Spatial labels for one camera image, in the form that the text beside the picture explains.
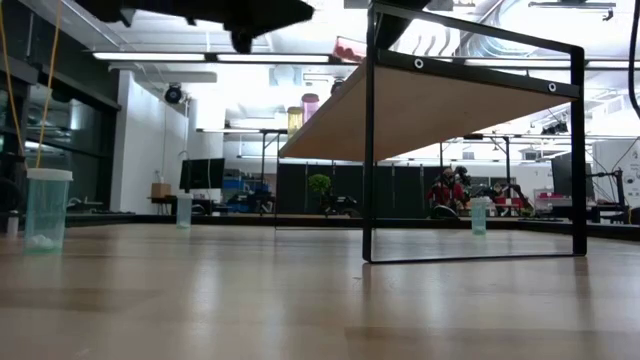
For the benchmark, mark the black room divider panels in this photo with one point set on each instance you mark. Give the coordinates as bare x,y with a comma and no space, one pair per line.
400,190

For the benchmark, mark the ceiling strip light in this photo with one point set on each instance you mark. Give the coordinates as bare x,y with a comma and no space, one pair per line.
515,63
150,56
280,58

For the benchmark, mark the yellow medicine bottle white cap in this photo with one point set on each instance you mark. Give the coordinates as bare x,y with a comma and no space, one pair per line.
295,120

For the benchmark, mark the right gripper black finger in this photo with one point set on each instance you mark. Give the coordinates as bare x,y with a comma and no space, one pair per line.
400,17

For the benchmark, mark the green bushy plant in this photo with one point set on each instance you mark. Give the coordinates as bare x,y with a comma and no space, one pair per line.
320,184

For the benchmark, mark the black ceiling spotlight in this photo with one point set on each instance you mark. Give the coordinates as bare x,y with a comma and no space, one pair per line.
173,95
337,86

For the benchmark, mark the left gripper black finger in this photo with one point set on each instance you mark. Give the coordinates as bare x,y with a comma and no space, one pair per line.
280,11

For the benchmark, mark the blue storage bins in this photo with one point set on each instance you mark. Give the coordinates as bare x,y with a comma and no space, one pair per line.
232,187

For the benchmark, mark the person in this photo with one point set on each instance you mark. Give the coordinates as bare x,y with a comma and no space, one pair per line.
445,192

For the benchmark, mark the black background stand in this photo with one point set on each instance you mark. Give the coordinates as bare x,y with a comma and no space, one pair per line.
620,185

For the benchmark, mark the black metal gantry frame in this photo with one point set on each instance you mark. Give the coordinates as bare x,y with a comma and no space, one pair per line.
508,165
240,131

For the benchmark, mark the wooden shelf black metal frame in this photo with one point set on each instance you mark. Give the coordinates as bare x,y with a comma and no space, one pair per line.
425,115

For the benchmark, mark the dark computer monitor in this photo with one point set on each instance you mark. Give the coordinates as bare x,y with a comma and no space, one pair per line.
562,175

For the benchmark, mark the black computer monitor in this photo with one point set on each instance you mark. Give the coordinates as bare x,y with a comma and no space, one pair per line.
202,174

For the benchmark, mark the white board panel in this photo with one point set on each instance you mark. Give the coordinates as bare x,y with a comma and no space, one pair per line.
607,155

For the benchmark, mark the small white capped container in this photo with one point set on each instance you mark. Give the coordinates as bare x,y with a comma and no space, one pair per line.
13,225

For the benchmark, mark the brown cardboard box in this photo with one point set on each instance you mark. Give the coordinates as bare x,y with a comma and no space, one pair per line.
161,190

